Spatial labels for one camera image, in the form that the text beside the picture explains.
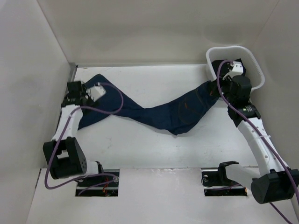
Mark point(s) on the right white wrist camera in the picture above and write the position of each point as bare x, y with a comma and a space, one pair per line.
234, 69

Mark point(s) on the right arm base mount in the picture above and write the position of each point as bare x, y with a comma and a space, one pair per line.
214, 186

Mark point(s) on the white plastic basket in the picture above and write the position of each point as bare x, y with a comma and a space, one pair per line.
253, 70

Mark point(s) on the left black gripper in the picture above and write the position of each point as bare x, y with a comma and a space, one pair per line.
84, 88

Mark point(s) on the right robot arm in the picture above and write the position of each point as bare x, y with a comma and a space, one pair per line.
276, 181

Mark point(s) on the black trousers in basket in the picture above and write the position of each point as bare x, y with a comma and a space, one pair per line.
224, 68

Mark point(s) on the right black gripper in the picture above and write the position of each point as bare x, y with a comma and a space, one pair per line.
222, 75

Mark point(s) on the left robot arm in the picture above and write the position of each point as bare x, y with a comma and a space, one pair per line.
63, 153

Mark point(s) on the blue denim trousers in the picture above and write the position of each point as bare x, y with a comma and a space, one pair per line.
177, 117

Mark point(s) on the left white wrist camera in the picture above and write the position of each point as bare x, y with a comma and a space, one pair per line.
96, 92

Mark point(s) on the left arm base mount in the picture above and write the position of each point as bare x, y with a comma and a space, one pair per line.
100, 186

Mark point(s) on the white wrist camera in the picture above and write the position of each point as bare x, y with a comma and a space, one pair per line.
234, 69
96, 92

